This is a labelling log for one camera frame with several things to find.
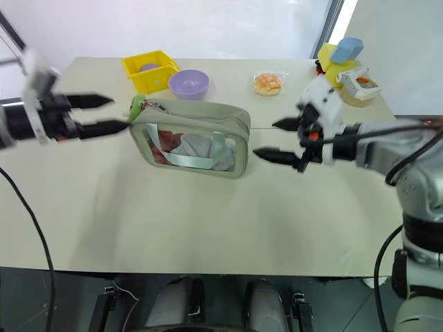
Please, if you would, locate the dark window frame post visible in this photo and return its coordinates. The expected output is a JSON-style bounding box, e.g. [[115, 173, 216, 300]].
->
[[310, 0, 347, 60]]

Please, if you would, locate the wrapped bread bun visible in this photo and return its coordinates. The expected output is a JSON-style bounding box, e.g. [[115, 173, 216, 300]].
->
[[251, 70, 291, 98]]

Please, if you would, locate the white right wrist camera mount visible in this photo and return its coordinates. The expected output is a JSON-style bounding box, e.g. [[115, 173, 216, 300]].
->
[[296, 77, 345, 167]]

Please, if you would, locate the blue foam block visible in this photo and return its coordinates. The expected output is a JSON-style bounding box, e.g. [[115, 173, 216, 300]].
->
[[329, 37, 365, 66]]

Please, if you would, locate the large purple bowl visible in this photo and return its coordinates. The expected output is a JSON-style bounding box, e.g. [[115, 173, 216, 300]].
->
[[168, 69, 210, 102]]

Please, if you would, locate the dark red cloth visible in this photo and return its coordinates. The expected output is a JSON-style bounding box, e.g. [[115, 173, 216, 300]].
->
[[152, 130, 183, 164]]

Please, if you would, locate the sage green clear pouch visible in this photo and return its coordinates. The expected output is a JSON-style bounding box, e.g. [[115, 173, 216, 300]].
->
[[128, 96, 251, 181]]

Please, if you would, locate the grey rounded robot leg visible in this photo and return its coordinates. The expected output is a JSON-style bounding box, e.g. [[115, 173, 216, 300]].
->
[[243, 278, 291, 332], [144, 276, 206, 332]]

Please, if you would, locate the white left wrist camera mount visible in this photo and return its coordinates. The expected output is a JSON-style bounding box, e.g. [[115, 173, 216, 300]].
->
[[21, 50, 62, 145]]

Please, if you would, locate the light grey cloth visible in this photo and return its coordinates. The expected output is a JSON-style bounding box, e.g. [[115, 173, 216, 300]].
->
[[171, 133, 236, 172]]

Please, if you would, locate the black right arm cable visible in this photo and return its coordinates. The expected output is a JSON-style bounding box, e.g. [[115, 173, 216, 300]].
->
[[304, 119, 443, 332]]

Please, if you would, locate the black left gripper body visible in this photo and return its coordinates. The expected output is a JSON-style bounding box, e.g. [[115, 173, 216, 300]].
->
[[38, 93, 86, 142]]

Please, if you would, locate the yellow plastic bin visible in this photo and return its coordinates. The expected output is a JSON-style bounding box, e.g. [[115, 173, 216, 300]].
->
[[121, 49, 181, 95]]

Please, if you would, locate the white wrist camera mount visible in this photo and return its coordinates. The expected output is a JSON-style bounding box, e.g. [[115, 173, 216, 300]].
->
[[296, 77, 345, 167], [21, 50, 62, 145]]

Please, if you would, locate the black bracket under table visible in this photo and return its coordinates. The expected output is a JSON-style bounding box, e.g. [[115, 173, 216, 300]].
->
[[289, 292, 315, 332], [88, 286, 119, 332]]

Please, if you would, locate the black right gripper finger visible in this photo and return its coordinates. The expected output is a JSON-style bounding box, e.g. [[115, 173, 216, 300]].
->
[[253, 147, 302, 170], [271, 117, 301, 132]]

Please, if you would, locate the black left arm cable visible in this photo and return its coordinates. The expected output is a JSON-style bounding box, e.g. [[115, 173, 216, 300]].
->
[[0, 166, 57, 332]]

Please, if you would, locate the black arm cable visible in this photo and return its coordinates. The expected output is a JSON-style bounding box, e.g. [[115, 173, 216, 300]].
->
[[0, 166, 57, 332], [304, 119, 443, 332]]

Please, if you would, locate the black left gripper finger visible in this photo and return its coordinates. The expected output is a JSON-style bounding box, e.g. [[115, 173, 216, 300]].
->
[[66, 92, 116, 110], [78, 119, 131, 141]]

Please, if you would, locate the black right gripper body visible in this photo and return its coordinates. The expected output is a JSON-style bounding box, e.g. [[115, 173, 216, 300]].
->
[[294, 102, 323, 174]]

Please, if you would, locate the white tray with orange item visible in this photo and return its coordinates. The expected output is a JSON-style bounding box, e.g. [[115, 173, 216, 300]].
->
[[336, 66, 383, 102]]

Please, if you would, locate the green ring zipper pull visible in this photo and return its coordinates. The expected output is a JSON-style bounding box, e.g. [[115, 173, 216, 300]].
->
[[125, 93, 148, 123]]

